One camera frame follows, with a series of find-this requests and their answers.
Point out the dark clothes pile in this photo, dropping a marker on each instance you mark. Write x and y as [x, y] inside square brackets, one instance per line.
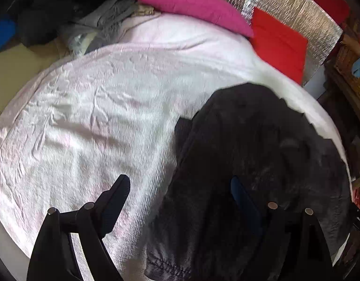
[51, 11]

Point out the blue bag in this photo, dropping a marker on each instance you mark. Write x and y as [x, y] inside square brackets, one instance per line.
[4, 35]

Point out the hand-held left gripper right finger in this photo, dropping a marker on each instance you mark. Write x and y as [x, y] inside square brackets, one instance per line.
[236, 188]

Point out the black jacket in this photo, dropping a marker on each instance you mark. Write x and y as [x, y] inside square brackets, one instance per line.
[241, 140]

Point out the pink pillow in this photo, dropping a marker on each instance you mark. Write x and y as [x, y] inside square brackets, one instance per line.
[194, 5]

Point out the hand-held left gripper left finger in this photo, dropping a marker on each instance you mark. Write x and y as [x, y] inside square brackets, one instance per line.
[117, 202]

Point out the red pillow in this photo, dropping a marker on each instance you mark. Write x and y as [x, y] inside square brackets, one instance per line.
[278, 44]

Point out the silver foil panel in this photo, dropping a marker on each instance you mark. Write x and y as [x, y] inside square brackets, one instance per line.
[317, 14]

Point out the wicker basket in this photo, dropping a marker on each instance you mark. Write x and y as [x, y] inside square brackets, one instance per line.
[345, 57]

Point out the grey cloth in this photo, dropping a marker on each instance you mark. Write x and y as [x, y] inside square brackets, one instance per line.
[104, 23]

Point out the white bed blanket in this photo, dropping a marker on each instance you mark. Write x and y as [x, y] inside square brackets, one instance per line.
[95, 108]

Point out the wooden shelf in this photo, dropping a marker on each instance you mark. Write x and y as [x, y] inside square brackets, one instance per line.
[352, 93]

